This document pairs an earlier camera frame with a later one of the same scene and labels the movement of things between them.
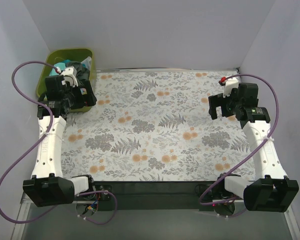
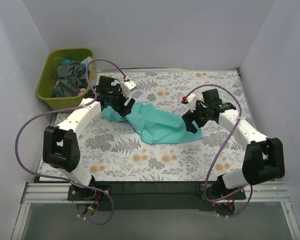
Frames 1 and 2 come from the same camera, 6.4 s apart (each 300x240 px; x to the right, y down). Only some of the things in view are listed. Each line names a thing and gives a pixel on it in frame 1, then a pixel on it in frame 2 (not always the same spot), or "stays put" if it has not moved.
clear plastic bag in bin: x=87 y=63 stays put
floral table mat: x=154 y=125 stays put
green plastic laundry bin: x=55 y=57 stays put
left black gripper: x=87 y=92 to x=121 y=103
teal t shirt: x=61 y=66 to x=154 y=123
